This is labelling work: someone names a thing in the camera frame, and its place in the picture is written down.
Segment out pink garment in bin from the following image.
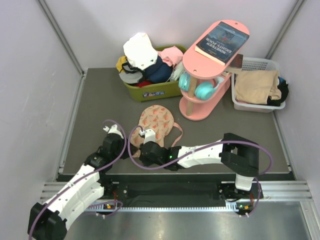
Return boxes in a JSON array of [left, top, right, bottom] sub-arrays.
[[158, 46, 184, 68]]

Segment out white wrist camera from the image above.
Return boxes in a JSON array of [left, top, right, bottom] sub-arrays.
[[139, 129, 156, 145], [103, 124, 124, 139]]

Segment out floral mesh laundry bag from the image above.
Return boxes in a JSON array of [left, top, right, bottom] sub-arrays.
[[129, 104, 183, 160]]

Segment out white garment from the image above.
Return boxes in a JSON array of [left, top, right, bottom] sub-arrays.
[[123, 32, 158, 70]]

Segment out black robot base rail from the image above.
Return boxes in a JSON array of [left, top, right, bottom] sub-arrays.
[[101, 179, 258, 208]]

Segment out white plastic basket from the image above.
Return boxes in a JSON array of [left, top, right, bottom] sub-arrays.
[[231, 57, 286, 113]]

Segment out red garment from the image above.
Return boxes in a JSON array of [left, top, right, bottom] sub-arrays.
[[133, 79, 153, 88]]

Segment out pink wooden shelf stand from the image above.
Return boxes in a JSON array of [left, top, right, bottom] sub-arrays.
[[179, 20, 250, 121]]

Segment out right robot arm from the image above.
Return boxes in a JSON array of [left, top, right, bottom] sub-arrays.
[[139, 133, 259, 198]]

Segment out nineteen eighty-four book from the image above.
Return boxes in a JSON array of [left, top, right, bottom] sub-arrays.
[[194, 21, 250, 66]]

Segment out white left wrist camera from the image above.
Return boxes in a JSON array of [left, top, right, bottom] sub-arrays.
[[103, 124, 124, 139]]

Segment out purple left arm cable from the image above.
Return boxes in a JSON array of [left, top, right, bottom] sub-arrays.
[[27, 119, 130, 240]]

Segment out beige folded cloth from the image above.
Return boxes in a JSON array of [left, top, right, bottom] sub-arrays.
[[234, 70, 282, 105]]

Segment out green plastic bin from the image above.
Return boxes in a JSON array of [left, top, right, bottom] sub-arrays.
[[122, 44, 186, 102]]

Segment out teal headphones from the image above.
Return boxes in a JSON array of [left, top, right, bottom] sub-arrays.
[[178, 72, 225, 101]]

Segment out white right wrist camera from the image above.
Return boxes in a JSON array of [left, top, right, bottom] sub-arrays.
[[139, 129, 156, 145]]

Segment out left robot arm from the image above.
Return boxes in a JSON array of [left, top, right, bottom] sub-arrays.
[[27, 130, 128, 240]]

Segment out yellow garment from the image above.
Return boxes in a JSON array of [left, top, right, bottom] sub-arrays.
[[116, 56, 128, 73]]

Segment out black garment in basket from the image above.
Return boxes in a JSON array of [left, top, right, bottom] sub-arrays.
[[266, 77, 290, 107]]

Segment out navy blue bra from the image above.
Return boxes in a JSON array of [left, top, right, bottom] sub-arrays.
[[144, 56, 173, 84]]

